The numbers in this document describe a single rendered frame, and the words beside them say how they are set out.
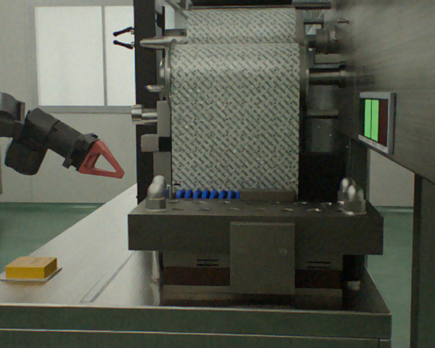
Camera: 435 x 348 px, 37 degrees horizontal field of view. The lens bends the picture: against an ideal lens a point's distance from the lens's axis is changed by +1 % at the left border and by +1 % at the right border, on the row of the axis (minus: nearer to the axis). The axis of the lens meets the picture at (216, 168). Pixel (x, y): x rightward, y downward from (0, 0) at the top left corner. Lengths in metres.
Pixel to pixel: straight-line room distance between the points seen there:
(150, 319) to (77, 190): 6.15
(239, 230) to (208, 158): 0.24
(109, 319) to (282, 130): 0.46
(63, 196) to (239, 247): 6.23
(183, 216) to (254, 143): 0.25
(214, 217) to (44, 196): 6.28
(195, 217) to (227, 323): 0.17
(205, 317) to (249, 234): 0.14
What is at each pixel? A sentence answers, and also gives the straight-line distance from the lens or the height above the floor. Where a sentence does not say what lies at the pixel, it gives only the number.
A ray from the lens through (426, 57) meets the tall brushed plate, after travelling 0.63.
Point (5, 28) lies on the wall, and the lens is 7.34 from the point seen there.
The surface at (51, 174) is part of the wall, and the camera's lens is 7.21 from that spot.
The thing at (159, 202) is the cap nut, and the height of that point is 1.04.
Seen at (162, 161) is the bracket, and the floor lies 1.09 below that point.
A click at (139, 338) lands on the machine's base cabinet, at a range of 1.04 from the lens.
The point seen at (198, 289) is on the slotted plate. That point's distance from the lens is 1.07.
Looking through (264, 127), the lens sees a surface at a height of 1.16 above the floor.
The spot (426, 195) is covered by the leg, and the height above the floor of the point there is 1.01.
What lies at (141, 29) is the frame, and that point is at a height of 1.37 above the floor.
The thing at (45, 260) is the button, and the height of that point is 0.92.
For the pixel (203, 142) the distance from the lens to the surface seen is 1.22.
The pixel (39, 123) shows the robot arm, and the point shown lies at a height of 1.16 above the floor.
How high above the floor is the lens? 1.22
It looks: 7 degrees down
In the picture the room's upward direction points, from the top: straight up
